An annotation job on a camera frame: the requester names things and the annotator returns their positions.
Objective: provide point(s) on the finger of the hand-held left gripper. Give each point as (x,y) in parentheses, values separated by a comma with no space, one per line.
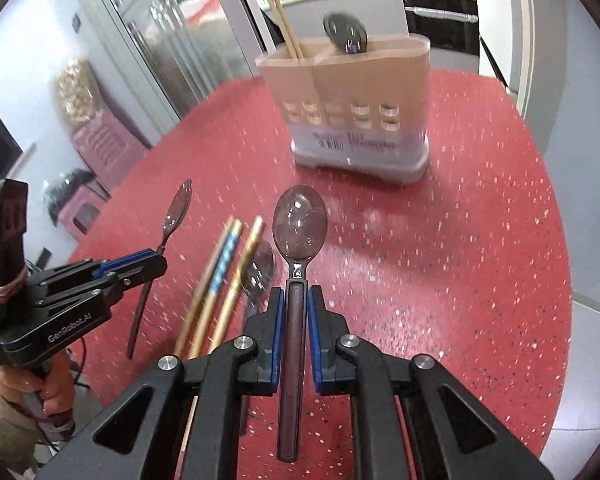
(122,261)
(140,276)

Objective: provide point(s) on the glass sliding door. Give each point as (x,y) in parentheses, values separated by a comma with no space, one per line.
(180,35)

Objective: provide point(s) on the dark mesh bag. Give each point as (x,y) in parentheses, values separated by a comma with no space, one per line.
(67,190)

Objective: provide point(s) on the person's left hand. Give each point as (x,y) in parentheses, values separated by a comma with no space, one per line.
(55,395)

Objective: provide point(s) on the blue patterned golden chopstick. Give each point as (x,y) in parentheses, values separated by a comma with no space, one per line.
(220,270)

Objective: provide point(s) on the beige plastic cutlery holder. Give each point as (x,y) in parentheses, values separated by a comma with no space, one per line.
(370,85)

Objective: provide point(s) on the bag of nuts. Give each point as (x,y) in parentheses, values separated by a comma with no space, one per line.
(77,95)

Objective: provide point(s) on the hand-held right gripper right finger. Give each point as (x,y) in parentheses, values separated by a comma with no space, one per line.
(314,340)

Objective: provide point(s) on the yellow patterned golden chopstick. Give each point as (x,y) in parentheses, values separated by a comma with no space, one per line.
(239,270)

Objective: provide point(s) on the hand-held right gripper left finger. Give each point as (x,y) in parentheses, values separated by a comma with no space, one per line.
(279,335)

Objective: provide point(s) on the black built-in oven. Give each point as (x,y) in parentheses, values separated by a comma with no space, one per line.
(440,25)

